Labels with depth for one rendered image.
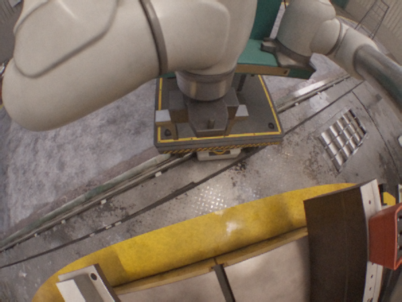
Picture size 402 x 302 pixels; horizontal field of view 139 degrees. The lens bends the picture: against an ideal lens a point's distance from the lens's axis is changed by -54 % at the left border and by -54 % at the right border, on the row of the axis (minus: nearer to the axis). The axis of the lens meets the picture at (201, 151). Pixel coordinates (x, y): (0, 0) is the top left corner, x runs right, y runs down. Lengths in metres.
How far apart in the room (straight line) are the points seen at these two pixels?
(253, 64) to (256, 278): 0.87
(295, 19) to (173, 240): 1.20
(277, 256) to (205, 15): 0.87
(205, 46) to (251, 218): 1.04
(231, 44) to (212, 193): 0.96
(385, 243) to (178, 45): 0.69
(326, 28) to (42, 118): 0.64
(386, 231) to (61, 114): 0.73
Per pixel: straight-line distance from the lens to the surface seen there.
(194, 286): 0.82
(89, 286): 0.91
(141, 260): 1.15
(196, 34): 0.15
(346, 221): 0.73
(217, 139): 0.81
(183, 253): 1.08
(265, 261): 0.84
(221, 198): 1.06
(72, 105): 0.15
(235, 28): 0.17
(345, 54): 0.60
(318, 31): 0.59
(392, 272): 1.95
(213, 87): 0.23
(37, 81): 0.15
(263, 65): 0.59
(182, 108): 0.30
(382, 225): 0.65
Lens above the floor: 1.05
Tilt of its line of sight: 69 degrees down
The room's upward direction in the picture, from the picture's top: 5 degrees clockwise
